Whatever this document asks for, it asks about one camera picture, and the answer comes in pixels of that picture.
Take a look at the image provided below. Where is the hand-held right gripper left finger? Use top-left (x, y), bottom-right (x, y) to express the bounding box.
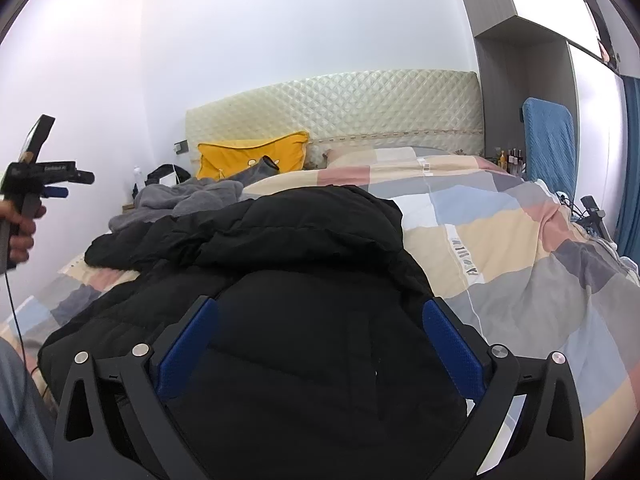
top-left (52, 296), bottom-right (221, 480)

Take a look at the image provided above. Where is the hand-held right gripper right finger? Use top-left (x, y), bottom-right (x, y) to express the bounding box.
top-left (421, 297), bottom-right (586, 480)

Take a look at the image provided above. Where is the black puffer jacket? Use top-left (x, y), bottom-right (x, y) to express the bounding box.
top-left (37, 185), bottom-right (471, 480)

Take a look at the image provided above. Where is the person's left hand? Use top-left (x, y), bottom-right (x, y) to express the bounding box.
top-left (0, 200), bottom-right (47, 264)

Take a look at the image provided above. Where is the black bag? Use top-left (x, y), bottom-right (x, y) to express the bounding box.
top-left (145, 164), bottom-right (192, 187)

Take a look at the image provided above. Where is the grey fleece garment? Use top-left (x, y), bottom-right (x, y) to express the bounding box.
top-left (109, 178), bottom-right (261, 233)

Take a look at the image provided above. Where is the pastel checked duvet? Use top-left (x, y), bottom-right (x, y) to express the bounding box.
top-left (0, 146), bottom-right (640, 480)

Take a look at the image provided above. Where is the yellow pillow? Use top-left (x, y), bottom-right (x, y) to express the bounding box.
top-left (196, 131), bottom-right (311, 181)

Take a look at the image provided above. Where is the dark grey sweater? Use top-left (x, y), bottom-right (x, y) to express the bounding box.
top-left (227, 156), bottom-right (281, 184)

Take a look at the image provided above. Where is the person's jeans leg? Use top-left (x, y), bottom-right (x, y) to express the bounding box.
top-left (0, 339), bottom-right (54, 480)

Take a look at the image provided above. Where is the black tripod stand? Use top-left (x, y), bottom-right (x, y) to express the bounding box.
top-left (565, 194), bottom-right (614, 242)

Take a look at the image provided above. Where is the row of small bottles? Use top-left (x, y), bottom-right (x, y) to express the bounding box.
top-left (497, 147), bottom-right (526, 172)

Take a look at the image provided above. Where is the checked pillow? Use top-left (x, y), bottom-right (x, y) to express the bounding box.
top-left (324, 147), bottom-right (416, 167)

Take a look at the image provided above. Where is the blue towel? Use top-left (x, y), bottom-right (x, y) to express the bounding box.
top-left (521, 97), bottom-right (577, 197)

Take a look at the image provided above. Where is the blue curtain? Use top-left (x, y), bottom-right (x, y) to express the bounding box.
top-left (614, 77), bottom-right (640, 262)

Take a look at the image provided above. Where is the cream quilted headboard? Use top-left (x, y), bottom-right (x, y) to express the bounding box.
top-left (184, 69), bottom-right (486, 158)

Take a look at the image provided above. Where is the grey white wardrobe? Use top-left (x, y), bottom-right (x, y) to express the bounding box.
top-left (474, 0), bottom-right (640, 243)

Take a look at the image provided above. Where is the black cable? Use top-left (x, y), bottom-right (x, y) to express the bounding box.
top-left (2, 267), bottom-right (51, 397)

